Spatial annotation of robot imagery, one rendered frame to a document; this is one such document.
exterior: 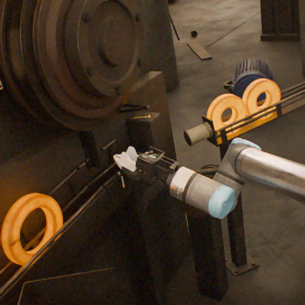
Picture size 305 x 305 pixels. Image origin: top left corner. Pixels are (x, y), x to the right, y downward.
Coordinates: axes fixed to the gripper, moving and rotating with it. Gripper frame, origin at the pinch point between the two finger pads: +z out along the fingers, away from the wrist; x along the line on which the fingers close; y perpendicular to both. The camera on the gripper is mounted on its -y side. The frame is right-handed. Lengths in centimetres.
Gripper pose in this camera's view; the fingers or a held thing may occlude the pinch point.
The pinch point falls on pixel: (117, 159)
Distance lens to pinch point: 137.6
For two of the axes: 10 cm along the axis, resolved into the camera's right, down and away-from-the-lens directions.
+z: -8.5, -3.8, 3.7
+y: 1.1, -8.0, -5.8
